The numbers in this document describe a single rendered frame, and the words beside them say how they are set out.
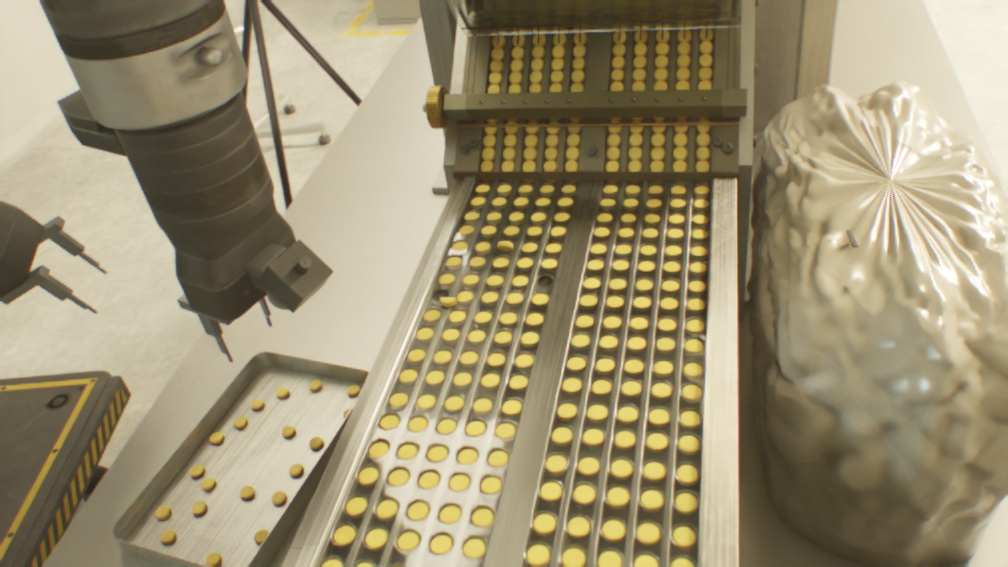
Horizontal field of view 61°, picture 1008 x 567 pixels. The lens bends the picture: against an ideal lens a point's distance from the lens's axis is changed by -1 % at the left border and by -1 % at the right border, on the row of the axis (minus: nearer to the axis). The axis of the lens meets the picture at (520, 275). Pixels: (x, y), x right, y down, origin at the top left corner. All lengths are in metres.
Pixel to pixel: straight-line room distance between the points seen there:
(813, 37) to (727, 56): 0.19
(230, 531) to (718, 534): 0.38
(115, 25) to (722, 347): 0.37
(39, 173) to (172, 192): 2.78
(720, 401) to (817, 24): 0.47
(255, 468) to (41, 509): 0.84
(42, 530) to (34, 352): 1.00
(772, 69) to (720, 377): 0.56
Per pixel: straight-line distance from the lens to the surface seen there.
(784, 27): 0.99
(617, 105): 0.66
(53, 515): 1.51
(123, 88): 0.50
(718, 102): 0.66
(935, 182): 0.63
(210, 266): 0.57
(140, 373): 2.21
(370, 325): 0.81
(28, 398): 1.74
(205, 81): 0.50
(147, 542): 0.71
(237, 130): 0.53
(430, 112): 0.69
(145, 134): 0.53
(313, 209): 1.00
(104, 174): 3.14
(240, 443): 0.75
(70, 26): 0.50
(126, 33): 0.49
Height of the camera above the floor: 1.31
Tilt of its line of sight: 38 degrees down
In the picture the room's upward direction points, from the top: 8 degrees counter-clockwise
